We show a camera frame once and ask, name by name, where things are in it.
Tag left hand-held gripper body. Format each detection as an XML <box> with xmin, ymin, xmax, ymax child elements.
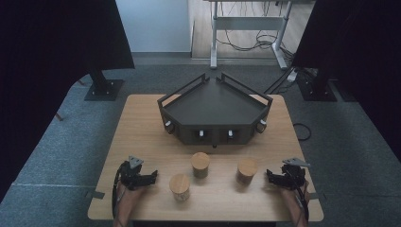
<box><xmin>118</xmin><ymin>155</ymin><xmax>145</xmax><ymax>191</ymax></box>

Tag glass jar with green contents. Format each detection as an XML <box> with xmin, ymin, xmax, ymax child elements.
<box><xmin>190</xmin><ymin>151</ymin><xmax>211</xmax><ymax>180</ymax></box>

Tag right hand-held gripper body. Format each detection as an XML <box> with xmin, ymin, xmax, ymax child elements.
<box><xmin>281</xmin><ymin>157</ymin><xmax>311</xmax><ymax>191</ymax></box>

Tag black cables under desk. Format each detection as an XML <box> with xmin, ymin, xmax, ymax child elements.
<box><xmin>216</xmin><ymin>0</ymin><xmax>296</xmax><ymax>62</ymax></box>

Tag black power strip cables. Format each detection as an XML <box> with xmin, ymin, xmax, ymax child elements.
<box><xmin>264</xmin><ymin>67</ymin><xmax>296</xmax><ymax>96</ymax></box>

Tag black stand base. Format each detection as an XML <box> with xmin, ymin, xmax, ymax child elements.
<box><xmin>296</xmin><ymin>67</ymin><xmax>339</xmax><ymax>102</ymax></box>
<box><xmin>83</xmin><ymin>69</ymin><xmax>125</xmax><ymax>102</ymax></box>

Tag grey floor tape piece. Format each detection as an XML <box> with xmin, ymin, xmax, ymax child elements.
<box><xmin>85</xmin><ymin>189</ymin><xmax>106</xmax><ymax>201</ymax></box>
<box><xmin>306</xmin><ymin>192</ymin><xmax>327</xmax><ymax>201</ymax></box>

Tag left hand-held gripper cable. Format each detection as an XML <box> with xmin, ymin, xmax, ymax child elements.
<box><xmin>111</xmin><ymin>163</ymin><xmax>128</xmax><ymax>221</ymax></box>

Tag black corner shelf rack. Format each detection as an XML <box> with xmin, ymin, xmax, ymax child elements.
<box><xmin>156</xmin><ymin>72</ymin><xmax>274</xmax><ymax>148</ymax></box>

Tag right hand-held gripper cable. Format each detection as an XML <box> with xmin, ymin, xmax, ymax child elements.
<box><xmin>292</xmin><ymin>174</ymin><xmax>310</xmax><ymax>221</ymax></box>

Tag dark curtain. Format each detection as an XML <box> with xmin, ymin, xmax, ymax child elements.
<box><xmin>291</xmin><ymin>0</ymin><xmax>401</xmax><ymax>162</ymax></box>
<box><xmin>0</xmin><ymin>0</ymin><xmax>136</xmax><ymax>202</ymax></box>

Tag glass jar with pale contents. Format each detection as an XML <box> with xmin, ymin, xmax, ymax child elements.
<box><xmin>168</xmin><ymin>173</ymin><xmax>191</xmax><ymax>202</ymax></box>

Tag black cable loop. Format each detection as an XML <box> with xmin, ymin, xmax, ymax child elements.
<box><xmin>292</xmin><ymin>122</ymin><xmax>312</xmax><ymax>142</ymax></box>

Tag hand-held gripper cable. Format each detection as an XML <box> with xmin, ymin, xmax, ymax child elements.
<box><xmin>292</xmin><ymin>174</ymin><xmax>310</xmax><ymax>221</ymax></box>
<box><xmin>111</xmin><ymin>163</ymin><xmax>128</xmax><ymax>221</ymax></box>

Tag person's left hand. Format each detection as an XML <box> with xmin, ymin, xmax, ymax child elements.
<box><xmin>117</xmin><ymin>183</ymin><xmax>148</xmax><ymax>202</ymax></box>

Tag glass jar with brown contents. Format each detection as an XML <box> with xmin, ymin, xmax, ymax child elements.
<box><xmin>235</xmin><ymin>157</ymin><xmax>259</xmax><ymax>186</ymax></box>

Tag white desk frame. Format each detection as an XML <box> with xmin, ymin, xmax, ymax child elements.
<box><xmin>202</xmin><ymin>0</ymin><xmax>316</xmax><ymax>71</ymax></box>

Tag person's right hand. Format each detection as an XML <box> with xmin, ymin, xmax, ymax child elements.
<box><xmin>280</xmin><ymin>183</ymin><xmax>311</xmax><ymax>202</ymax></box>

